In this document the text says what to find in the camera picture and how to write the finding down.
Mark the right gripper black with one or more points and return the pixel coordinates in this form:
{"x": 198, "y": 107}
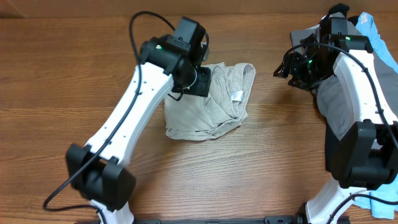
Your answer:
{"x": 301, "y": 82}

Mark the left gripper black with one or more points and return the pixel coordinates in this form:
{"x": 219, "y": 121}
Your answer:
{"x": 203, "y": 84}

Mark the beige shorts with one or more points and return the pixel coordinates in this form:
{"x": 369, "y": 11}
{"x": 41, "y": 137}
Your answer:
{"x": 197, "y": 118}

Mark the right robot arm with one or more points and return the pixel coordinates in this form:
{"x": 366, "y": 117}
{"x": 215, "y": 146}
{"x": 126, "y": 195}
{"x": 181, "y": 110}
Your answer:
{"x": 365, "y": 157}

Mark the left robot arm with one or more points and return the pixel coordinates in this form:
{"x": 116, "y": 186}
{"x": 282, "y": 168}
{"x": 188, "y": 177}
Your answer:
{"x": 167, "y": 66}

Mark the grey t-shirt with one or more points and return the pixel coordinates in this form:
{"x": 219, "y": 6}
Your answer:
{"x": 331, "y": 100}

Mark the black garment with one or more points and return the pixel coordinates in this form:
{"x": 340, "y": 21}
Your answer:
{"x": 342, "y": 8}

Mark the light blue shirt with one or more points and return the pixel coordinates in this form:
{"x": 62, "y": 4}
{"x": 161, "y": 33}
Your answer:
{"x": 386, "y": 71}

